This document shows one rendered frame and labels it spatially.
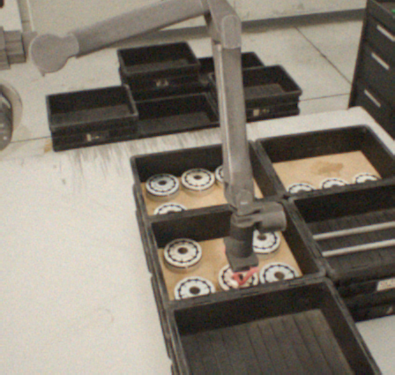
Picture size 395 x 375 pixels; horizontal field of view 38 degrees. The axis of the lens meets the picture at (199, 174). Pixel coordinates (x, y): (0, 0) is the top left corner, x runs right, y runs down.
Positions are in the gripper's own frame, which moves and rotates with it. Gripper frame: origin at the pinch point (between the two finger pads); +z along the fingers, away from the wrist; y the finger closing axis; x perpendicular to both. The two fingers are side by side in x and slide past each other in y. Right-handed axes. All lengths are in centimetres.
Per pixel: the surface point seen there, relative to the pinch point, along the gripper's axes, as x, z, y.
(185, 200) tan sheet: 6.0, 4.8, 36.4
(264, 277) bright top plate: -6.7, 1.2, -1.2
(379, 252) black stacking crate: -41.4, 4.0, 2.6
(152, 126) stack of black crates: -1, 52, 148
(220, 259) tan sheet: 1.9, 4.4, 10.0
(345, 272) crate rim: -23.6, -6.1, -9.9
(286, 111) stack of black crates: -64, 40, 130
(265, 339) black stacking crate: -1.9, 4.1, -17.2
